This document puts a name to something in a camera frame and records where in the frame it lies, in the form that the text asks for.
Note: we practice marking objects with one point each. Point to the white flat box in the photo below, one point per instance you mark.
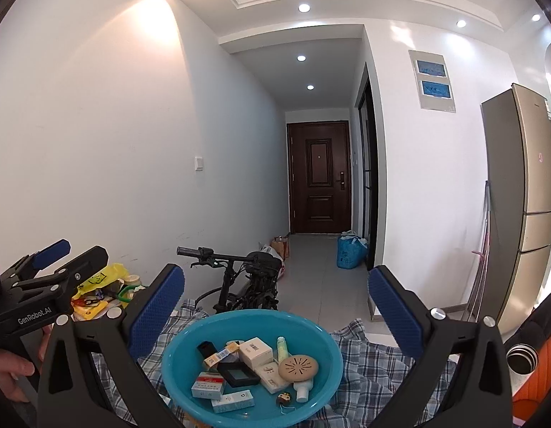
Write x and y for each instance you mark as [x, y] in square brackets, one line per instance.
[269, 376]

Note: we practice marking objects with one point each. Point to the brown paper bag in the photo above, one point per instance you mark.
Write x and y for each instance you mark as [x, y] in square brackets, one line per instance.
[280, 246]

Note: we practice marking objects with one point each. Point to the white light switch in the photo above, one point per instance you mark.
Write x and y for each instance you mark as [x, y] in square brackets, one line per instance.
[199, 163]

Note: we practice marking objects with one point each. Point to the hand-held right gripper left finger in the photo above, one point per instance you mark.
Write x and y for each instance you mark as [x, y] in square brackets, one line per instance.
[156, 312]

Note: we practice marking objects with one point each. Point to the orange chair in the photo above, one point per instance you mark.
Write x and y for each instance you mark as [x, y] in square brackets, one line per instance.
[543, 388]

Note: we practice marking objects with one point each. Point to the yellow printed box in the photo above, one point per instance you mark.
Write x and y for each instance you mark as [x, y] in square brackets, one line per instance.
[219, 357]

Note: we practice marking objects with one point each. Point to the black jacket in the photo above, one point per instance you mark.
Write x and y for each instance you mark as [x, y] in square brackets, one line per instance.
[543, 321]

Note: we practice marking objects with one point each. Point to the round beige perforated case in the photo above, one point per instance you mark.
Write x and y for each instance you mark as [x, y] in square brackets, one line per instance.
[298, 368]

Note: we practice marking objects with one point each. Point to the black bicycle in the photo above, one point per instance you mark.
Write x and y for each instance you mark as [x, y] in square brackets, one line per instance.
[253, 285]

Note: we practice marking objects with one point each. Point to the black framed glass door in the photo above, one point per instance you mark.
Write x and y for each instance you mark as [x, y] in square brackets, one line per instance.
[369, 142]

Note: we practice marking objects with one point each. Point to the folded drying rack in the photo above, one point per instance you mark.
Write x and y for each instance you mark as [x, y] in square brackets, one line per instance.
[480, 254]

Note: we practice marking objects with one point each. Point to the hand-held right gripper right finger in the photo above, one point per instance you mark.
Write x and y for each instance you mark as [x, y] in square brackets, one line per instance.
[397, 316]

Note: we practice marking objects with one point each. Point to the person's left hand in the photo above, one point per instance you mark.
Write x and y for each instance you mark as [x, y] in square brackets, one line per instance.
[8, 368]

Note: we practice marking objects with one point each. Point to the black frame case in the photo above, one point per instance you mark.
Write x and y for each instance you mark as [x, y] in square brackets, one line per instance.
[224, 372]

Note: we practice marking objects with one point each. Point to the grey wall electrical panel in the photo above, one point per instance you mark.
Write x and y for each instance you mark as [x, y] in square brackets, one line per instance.
[431, 98]

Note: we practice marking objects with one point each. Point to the blue plastic basin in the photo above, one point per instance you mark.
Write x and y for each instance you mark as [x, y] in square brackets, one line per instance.
[320, 379]

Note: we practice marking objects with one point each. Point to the white square box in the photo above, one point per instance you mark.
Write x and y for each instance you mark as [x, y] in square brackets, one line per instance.
[255, 350]

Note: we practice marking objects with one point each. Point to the blue woven bag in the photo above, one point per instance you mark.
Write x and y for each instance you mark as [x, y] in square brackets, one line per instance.
[349, 254]

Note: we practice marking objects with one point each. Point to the pale green tube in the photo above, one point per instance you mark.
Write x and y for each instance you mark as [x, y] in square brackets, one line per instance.
[282, 347]

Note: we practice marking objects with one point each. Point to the blue plaid cloth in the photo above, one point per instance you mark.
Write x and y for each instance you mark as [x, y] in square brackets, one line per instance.
[373, 365]

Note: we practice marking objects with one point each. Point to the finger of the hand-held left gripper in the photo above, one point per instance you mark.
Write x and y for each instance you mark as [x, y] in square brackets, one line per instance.
[79, 264]
[52, 249]

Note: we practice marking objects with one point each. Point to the white teal box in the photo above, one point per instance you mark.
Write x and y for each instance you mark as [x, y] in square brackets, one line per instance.
[233, 401]

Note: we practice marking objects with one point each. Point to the red white box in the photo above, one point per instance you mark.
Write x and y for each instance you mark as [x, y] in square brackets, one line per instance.
[208, 385]

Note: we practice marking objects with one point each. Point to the floral tumbler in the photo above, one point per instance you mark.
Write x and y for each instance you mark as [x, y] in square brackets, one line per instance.
[521, 359]

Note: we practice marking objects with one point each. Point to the white plastic bottle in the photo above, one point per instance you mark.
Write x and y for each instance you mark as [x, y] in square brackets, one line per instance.
[302, 390]

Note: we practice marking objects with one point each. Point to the yellow booklet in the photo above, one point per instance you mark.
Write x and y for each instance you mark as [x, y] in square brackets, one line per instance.
[92, 310]

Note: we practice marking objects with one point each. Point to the dark brown entrance door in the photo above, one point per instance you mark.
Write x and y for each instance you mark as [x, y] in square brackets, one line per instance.
[320, 178]

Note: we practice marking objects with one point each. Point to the green yellow container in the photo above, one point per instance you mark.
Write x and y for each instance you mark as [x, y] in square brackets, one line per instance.
[122, 297]

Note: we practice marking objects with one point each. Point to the grey refrigerator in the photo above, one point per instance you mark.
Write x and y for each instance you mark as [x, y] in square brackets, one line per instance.
[507, 209]

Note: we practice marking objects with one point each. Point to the yellow plastic bag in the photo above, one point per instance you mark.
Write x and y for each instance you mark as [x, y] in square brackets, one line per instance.
[101, 278]

